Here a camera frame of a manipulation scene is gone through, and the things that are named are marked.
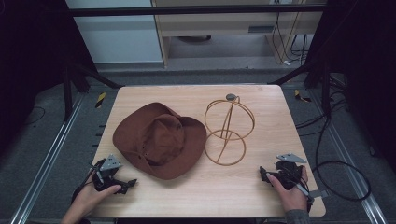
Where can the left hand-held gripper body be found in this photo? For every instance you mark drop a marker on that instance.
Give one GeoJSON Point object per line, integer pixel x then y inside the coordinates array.
{"type": "Point", "coordinates": [110, 163]}

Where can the white cabinet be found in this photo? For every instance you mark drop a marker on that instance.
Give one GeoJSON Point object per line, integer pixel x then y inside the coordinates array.
{"type": "Point", "coordinates": [118, 40]}

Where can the black frame strut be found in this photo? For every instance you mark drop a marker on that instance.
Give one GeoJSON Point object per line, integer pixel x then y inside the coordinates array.
{"type": "Point", "coordinates": [325, 90]}
{"type": "Point", "coordinates": [67, 93]}

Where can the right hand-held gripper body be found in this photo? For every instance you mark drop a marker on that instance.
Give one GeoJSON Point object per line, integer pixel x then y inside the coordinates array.
{"type": "Point", "coordinates": [289, 171]}

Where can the aluminium floor rail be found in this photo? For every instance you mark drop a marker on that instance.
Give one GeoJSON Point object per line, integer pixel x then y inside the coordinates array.
{"type": "Point", "coordinates": [351, 174]}
{"type": "Point", "coordinates": [46, 161]}

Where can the brown wide-brim hat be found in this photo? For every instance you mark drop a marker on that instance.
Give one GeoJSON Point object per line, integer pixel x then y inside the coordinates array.
{"type": "Point", "coordinates": [162, 140]}

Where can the black horizontal metal bar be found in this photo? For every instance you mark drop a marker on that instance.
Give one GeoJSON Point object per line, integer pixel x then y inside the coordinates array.
{"type": "Point", "coordinates": [186, 11]}

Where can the yellow black tape strip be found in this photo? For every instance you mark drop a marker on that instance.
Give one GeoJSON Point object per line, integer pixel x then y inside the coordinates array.
{"type": "Point", "coordinates": [300, 96]}
{"type": "Point", "coordinates": [100, 100]}

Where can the person's right hand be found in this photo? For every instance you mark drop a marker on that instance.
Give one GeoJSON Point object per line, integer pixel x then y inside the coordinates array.
{"type": "Point", "coordinates": [294, 199]}

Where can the person's left hand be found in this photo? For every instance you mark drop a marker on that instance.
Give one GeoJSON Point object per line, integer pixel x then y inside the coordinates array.
{"type": "Point", "coordinates": [88, 199]}

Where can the dark curtain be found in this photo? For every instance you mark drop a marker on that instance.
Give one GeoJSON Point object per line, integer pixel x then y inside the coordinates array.
{"type": "Point", "coordinates": [31, 62]}
{"type": "Point", "coordinates": [367, 62]}

